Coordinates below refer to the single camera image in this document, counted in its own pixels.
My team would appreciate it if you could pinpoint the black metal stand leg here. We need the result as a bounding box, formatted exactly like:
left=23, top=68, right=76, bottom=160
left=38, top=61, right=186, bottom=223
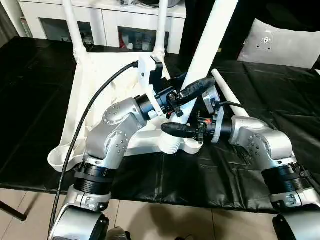
left=0, top=199, right=39, bottom=223

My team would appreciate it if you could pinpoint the white plastic table leg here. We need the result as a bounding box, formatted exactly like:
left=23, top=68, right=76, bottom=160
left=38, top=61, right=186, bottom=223
left=152, top=0, right=169, bottom=60
left=61, top=0, right=89, bottom=58
left=159, top=0, right=238, bottom=155
left=210, top=68, right=251, bottom=118

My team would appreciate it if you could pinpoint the black quilted mat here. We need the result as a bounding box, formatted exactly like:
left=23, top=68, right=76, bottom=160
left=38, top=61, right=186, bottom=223
left=0, top=35, right=320, bottom=216

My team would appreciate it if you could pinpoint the white plastic table top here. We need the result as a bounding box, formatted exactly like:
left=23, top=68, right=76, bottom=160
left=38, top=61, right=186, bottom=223
left=46, top=48, right=205, bottom=174

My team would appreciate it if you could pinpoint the grey cushion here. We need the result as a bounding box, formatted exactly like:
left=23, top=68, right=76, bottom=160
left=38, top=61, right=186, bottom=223
left=236, top=17, right=320, bottom=69

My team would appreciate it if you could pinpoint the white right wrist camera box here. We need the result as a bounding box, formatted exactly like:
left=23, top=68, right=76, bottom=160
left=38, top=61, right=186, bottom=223
left=201, top=88, right=226, bottom=144

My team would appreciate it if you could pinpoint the black cabinet with gold label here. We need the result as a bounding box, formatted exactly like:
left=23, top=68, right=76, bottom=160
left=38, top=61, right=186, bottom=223
left=179, top=0, right=256, bottom=61

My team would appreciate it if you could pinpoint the white sideboard with glass doors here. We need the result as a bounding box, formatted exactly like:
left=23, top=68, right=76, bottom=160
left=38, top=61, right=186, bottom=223
left=16, top=0, right=188, bottom=55

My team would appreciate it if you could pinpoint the grey curtain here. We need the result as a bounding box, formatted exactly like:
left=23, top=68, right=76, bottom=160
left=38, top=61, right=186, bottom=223
left=0, top=0, right=26, bottom=51

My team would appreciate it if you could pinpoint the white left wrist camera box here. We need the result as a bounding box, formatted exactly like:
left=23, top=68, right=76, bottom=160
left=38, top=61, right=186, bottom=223
left=136, top=55, right=171, bottom=120

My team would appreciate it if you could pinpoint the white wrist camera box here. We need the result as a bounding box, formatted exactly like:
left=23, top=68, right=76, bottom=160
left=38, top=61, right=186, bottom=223
left=136, top=55, right=171, bottom=120
left=201, top=88, right=226, bottom=144

